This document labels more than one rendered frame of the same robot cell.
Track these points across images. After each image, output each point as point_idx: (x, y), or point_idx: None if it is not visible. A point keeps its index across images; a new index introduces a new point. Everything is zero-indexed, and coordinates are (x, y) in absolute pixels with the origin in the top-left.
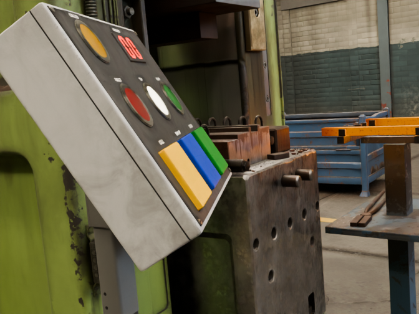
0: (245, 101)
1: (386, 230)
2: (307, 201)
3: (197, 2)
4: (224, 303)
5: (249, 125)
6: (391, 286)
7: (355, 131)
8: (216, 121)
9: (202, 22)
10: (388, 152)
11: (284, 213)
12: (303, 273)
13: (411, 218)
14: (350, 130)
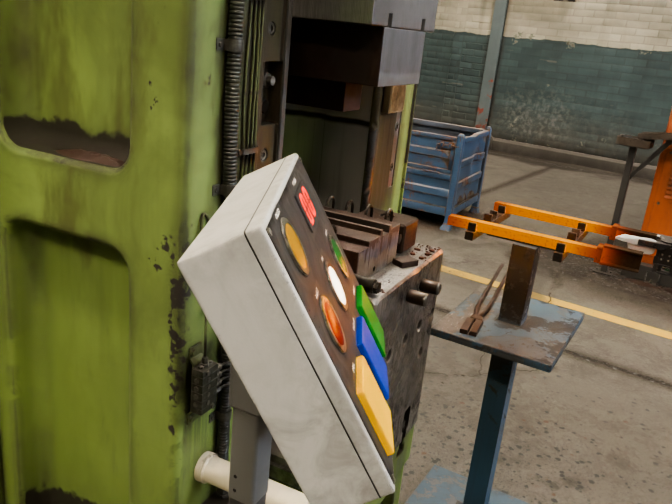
0: (370, 173)
1: (499, 346)
2: (424, 311)
3: (353, 81)
4: None
5: (379, 223)
6: (486, 394)
7: (487, 229)
8: (328, 188)
9: (348, 92)
10: (515, 254)
11: (401, 331)
12: (406, 388)
13: (525, 330)
14: (481, 226)
